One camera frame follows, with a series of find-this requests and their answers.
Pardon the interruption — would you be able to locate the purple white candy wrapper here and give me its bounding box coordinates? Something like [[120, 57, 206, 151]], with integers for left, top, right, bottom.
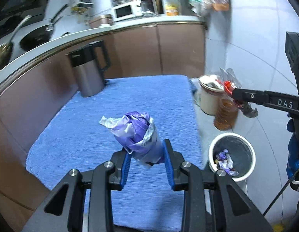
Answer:
[[99, 111, 164, 169]]

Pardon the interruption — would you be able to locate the silver red candy wrapper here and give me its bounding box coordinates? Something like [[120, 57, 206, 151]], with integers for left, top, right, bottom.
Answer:
[[218, 68, 259, 118]]

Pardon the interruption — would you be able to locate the white round trash bin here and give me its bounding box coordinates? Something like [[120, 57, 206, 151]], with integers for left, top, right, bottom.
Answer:
[[208, 132, 256, 182]]

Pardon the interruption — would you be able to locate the amber oil bottle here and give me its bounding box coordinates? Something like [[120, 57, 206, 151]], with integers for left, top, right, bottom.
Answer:
[[213, 95, 238, 131]]

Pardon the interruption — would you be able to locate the beige full waste bin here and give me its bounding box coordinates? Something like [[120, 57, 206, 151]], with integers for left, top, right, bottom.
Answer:
[[191, 74, 224, 116]]

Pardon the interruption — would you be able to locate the blue towel table cover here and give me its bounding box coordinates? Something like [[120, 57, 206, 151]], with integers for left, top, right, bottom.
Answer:
[[26, 74, 206, 232]]

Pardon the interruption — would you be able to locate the black steel electric kettle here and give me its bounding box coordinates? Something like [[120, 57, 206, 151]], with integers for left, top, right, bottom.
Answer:
[[67, 40, 111, 97]]

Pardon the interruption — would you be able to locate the yellow detergent bottle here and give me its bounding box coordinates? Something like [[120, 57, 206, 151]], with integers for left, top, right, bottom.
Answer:
[[164, 0, 181, 16]]

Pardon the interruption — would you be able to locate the grey countertop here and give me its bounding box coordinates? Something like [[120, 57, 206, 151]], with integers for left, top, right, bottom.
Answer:
[[0, 16, 207, 94]]

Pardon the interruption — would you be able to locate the black frying pan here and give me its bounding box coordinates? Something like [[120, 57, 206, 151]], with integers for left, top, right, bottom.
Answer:
[[19, 4, 68, 51]]

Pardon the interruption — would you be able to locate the white microwave oven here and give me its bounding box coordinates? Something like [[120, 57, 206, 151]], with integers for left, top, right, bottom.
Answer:
[[112, 2, 142, 22]]

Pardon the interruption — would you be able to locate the chrome sink faucet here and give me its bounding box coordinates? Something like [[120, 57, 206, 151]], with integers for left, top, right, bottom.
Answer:
[[136, 0, 159, 17]]

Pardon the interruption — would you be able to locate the brass wok pan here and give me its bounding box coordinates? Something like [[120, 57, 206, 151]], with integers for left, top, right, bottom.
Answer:
[[0, 15, 32, 70]]

